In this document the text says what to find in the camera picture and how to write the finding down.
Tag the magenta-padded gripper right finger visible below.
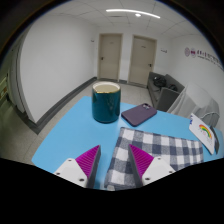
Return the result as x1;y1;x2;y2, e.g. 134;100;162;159
128;143;177;187

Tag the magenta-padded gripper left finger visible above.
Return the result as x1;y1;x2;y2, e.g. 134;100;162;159
53;144;102;190

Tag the grey white checked towel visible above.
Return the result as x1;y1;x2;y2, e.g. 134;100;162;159
103;126;205;192

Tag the purple smartphone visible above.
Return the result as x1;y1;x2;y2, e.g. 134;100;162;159
120;103;158;128

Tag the white pad with rainbow print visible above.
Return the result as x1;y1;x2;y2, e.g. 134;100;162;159
188;113;217;156

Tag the black flat notebook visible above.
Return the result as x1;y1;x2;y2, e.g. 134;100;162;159
209;125;221;155

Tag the grey sofa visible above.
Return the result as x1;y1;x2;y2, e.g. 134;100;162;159
146;71;186;113

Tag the teal mug with gold rim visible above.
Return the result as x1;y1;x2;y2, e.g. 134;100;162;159
91;81;122;124

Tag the white cloth covered furniture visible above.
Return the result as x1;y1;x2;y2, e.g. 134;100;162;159
166;82;221;129

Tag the black bag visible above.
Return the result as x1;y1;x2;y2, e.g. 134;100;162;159
152;75;168;89

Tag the beige door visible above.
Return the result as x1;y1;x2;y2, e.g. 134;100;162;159
97;32;124;82
128;34;158;87

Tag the long curved ceiling light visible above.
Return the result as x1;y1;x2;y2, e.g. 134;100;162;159
105;8;162;20

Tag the wall logo sign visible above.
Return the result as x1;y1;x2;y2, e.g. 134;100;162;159
183;46;224;71

